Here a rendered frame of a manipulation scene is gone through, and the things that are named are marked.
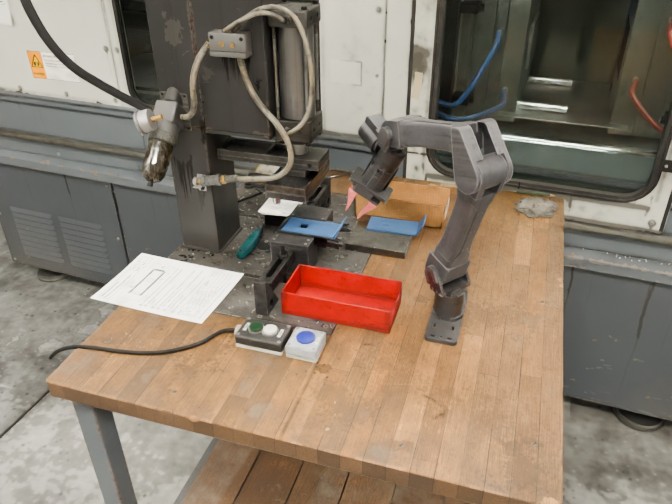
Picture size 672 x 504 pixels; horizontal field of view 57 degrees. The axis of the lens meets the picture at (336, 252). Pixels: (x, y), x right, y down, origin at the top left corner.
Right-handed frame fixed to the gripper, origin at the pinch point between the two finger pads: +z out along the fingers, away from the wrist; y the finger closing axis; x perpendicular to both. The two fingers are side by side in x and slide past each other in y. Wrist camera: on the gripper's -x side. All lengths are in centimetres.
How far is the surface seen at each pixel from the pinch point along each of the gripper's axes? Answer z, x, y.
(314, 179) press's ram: -2.9, 2.7, 11.8
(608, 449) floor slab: 52, -46, -122
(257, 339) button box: 16.0, 37.3, 2.1
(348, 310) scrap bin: 7.0, 24.1, -10.8
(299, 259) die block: 15.1, 8.2, 4.5
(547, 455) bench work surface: -10, 47, -51
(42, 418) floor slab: 150, 2, 54
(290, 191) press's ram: -0.5, 9.0, 14.6
